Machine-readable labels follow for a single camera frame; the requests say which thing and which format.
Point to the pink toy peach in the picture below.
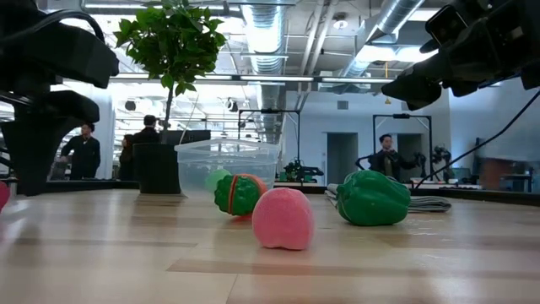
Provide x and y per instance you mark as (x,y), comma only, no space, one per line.
(282,219)

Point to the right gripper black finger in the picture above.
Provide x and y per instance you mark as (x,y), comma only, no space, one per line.
(417,88)

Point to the orange toy carrot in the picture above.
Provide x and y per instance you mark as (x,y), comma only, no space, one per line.
(240,196)

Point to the black plant pot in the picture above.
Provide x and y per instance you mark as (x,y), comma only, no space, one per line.
(156,169)

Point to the black metal gantry frame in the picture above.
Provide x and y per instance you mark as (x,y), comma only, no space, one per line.
(401,115)
(270,111)

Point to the small red toy strawberry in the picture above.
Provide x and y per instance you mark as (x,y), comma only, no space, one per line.
(3,196)

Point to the silver spiral ventilation duct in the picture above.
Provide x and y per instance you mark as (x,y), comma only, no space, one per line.
(396,12)

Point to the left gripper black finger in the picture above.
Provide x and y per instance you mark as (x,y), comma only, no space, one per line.
(34,135)

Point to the folded grey cloth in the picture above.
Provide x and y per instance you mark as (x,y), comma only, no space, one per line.
(426,204)

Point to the black robot arm green base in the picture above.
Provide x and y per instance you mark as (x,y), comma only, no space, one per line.
(301,172)

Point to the clear plastic tupperware container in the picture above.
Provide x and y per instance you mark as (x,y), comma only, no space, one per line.
(253,156)

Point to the person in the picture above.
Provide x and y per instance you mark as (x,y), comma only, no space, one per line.
(388,162)
(84,156)
(147,133)
(126,162)

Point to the black flat monitor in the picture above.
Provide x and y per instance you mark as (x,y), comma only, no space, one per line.
(190,137)

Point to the light green toy ball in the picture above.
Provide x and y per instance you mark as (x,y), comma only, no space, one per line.
(217,179)

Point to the green artificial plant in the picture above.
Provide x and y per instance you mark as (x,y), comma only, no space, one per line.
(173,38)

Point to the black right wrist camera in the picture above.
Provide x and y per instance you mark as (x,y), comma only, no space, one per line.
(447,25)

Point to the green toy bell pepper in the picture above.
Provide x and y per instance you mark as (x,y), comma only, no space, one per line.
(371,198)

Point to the silver round ventilation duct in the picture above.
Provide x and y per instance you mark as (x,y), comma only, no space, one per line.
(263,34)

